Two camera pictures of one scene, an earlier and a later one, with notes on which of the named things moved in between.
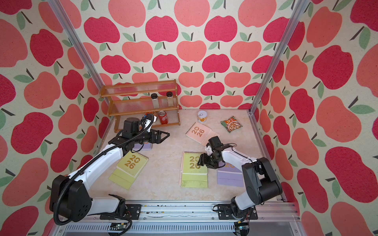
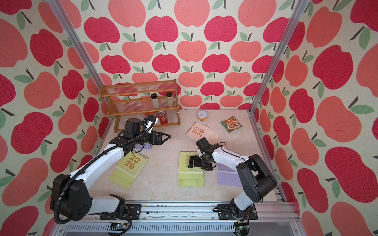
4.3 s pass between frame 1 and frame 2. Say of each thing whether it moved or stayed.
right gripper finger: moved
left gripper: stayed
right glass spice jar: stayed
